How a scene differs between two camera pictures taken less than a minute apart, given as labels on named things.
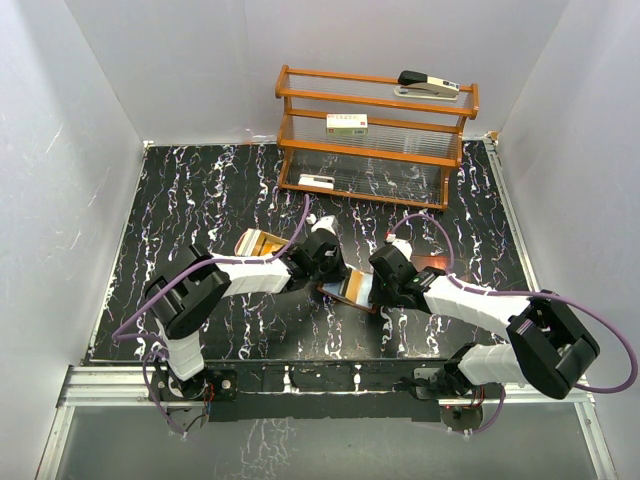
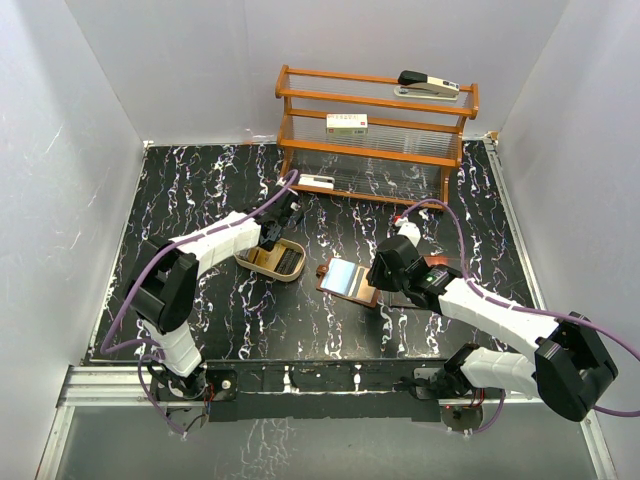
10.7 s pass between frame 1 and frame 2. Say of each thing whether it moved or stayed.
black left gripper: moved
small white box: stayed
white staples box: stayed
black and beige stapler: stayed
